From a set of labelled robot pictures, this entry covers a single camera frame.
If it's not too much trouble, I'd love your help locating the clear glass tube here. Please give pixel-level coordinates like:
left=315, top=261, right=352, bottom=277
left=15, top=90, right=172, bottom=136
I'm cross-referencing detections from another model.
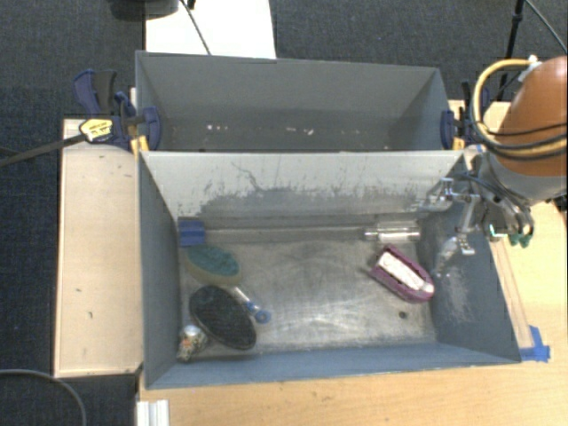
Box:
left=364, top=221, right=422, bottom=244

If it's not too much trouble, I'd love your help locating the pale wood board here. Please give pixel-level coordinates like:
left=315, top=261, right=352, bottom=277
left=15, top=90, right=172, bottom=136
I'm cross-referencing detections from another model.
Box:
left=52, top=118, right=146, bottom=379

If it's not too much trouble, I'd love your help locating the blue ribbed block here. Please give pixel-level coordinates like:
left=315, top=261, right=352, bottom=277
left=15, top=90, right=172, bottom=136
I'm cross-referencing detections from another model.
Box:
left=177, top=219, right=208, bottom=249

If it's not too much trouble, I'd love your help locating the green and cream oval sponge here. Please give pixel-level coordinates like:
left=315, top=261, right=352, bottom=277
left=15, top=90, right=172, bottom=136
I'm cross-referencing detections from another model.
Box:
left=183, top=243, right=244, bottom=286

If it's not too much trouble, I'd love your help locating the purple case with white insert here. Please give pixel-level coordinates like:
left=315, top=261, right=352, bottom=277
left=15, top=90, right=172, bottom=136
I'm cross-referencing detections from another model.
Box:
left=367, top=243, right=436, bottom=304

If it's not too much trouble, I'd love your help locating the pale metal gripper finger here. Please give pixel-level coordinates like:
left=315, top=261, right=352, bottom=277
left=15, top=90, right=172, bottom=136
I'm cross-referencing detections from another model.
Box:
left=432, top=235, right=477, bottom=280
left=416, top=177, right=461, bottom=215

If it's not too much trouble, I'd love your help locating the black oval brush blue handle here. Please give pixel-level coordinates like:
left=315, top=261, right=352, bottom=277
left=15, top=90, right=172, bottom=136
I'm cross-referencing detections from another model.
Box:
left=188, top=284, right=272, bottom=351

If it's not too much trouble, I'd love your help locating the grey metal bin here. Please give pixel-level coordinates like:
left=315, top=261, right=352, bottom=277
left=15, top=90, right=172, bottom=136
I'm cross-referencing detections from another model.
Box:
left=134, top=50, right=523, bottom=391

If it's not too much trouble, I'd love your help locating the small patterned can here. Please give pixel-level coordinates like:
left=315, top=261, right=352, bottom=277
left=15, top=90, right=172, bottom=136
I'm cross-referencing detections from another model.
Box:
left=177, top=324, right=209, bottom=364

